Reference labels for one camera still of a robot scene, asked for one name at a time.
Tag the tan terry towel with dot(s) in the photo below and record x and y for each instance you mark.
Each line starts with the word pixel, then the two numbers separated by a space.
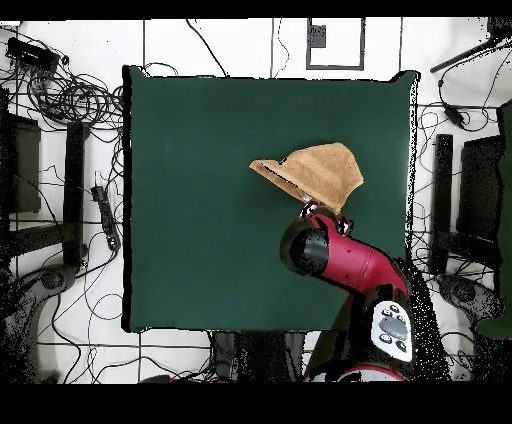
pixel 324 172

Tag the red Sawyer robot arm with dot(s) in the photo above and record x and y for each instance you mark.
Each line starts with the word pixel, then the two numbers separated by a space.
pixel 352 260

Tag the black flat panel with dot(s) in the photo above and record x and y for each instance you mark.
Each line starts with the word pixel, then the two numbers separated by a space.
pixel 478 188
pixel 24 168

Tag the dark green tablecloth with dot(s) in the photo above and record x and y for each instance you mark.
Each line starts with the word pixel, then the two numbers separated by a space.
pixel 200 240

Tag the black power adapter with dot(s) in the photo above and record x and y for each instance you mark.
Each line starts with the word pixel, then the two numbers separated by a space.
pixel 454 115

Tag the grey chair base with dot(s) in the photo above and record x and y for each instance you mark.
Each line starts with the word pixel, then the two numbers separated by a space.
pixel 464 292
pixel 52 278

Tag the black power strip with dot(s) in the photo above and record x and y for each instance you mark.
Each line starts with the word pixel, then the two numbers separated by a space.
pixel 106 216

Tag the black tripod pole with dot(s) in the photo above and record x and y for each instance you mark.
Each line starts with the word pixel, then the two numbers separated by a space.
pixel 460 58

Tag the black device box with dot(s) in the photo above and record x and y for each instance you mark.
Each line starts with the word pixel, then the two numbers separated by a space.
pixel 32 54

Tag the black frame bar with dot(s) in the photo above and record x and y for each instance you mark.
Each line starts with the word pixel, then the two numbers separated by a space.
pixel 443 192
pixel 74 192

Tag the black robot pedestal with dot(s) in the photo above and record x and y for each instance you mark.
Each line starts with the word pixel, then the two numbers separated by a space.
pixel 256 356

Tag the grey rectangular frame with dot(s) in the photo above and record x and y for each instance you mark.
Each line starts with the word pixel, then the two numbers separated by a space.
pixel 316 36

